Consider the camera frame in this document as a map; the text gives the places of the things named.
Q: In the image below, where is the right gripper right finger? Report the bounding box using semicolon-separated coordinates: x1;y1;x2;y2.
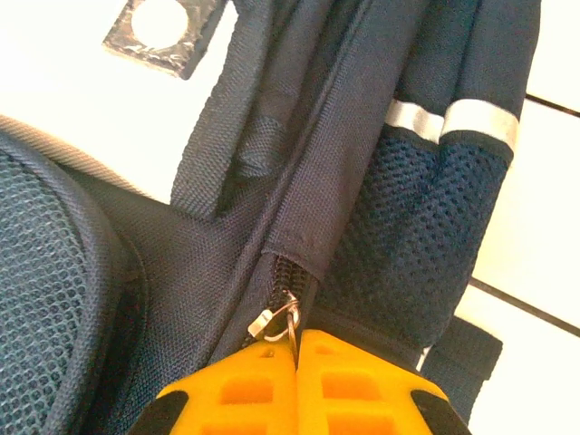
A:
294;328;472;435

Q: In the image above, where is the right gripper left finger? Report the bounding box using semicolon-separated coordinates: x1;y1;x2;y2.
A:
126;337;300;435

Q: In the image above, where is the metal zipper pull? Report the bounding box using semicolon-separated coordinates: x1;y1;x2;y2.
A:
246;289;304;359

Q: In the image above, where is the navy blue backpack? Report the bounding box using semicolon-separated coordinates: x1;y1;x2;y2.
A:
0;0;545;435

